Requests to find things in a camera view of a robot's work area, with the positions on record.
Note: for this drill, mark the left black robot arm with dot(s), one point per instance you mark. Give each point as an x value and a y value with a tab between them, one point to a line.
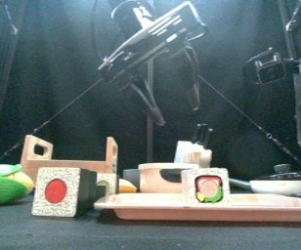
128	13

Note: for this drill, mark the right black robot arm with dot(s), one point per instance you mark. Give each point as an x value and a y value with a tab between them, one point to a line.
288	29

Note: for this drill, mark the thin vertical metal pole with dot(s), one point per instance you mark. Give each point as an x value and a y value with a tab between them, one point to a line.
150	143

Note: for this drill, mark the black pan lid with knob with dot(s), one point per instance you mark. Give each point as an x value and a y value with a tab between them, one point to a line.
287	174

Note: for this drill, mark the white utensil holder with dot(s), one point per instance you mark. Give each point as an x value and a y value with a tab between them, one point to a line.
182	151

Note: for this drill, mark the white toy frying pan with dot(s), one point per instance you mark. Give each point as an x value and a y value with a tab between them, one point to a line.
283	186

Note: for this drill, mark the wooden knife block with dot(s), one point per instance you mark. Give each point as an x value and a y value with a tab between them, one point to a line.
200	157

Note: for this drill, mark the grey toy pot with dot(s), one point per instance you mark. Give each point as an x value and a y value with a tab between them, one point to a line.
131	177

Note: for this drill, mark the round wooden toy pot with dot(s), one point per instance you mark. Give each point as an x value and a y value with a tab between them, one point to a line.
156	179

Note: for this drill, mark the small sushi block green filling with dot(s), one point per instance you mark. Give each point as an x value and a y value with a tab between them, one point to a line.
107	182

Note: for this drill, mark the yellow toy food piece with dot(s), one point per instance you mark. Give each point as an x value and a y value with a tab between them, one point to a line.
126	187

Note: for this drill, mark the pink plastic tray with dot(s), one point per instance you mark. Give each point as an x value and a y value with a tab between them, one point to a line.
244	208

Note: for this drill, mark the sushi block mixed filling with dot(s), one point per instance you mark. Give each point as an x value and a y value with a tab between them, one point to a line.
208	188

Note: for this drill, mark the sushi block red circle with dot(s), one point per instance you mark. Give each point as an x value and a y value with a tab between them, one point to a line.
55	192

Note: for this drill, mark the green plush toy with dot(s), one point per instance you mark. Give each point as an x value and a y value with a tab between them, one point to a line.
3	188

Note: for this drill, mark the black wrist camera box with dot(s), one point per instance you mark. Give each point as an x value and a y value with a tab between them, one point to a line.
270	70

